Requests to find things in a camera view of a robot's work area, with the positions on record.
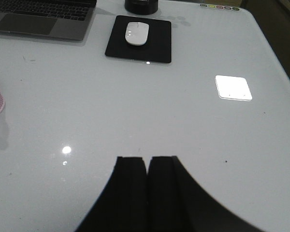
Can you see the black mouse pad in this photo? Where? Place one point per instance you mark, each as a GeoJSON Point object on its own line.
{"type": "Point", "coordinates": [158, 47]}

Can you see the ferris wheel desk ornament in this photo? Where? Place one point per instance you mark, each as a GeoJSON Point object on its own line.
{"type": "Point", "coordinates": [141, 7]}

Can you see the grey laptop computer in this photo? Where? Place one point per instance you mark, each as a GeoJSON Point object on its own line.
{"type": "Point", "coordinates": [56, 19]}

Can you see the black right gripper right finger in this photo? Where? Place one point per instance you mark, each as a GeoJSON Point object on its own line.
{"type": "Point", "coordinates": [177, 203]}

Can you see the white computer mouse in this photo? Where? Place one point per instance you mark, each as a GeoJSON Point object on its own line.
{"type": "Point", "coordinates": [136, 33]}

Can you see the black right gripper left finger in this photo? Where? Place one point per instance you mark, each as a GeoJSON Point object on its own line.
{"type": "Point", "coordinates": [122, 205]}

